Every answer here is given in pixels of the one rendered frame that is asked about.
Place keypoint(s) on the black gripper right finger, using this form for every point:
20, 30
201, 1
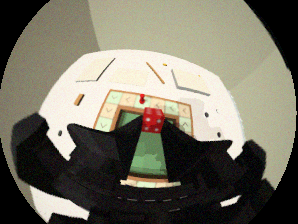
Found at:
182, 152

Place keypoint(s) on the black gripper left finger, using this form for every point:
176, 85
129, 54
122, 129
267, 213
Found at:
119, 145

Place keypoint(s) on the red pawn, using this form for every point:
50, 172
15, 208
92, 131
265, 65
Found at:
142, 100

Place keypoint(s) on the red die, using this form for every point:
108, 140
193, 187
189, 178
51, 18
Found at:
153, 120

